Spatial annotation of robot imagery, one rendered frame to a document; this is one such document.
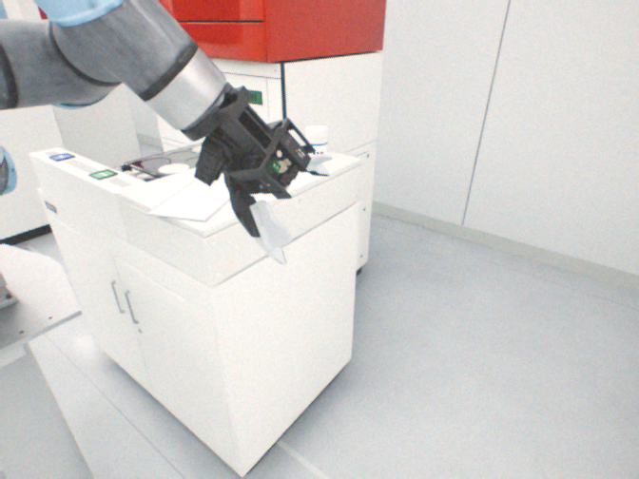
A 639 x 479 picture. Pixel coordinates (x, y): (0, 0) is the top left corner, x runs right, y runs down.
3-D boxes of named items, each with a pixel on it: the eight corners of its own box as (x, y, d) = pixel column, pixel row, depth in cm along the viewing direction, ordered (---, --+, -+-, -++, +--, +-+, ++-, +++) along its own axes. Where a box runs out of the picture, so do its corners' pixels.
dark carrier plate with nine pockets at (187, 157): (207, 143, 162) (207, 143, 162) (267, 160, 144) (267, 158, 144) (129, 164, 139) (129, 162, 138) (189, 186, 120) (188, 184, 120)
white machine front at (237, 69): (165, 141, 194) (148, 51, 174) (289, 176, 150) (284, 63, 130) (160, 142, 191) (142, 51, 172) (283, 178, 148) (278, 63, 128)
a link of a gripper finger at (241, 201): (249, 241, 46) (227, 169, 43) (242, 241, 47) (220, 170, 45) (279, 228, 49) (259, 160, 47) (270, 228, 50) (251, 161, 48)
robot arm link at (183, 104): (132, 108, 39) (175, 54, 42) (169, 141, 41) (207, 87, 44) (166, 91, 33) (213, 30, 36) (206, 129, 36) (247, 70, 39)
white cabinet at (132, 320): (210, 290, 222) (185, 150, 182) (351, 373, 170) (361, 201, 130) (96, 358, 177) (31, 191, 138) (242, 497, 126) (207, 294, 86)
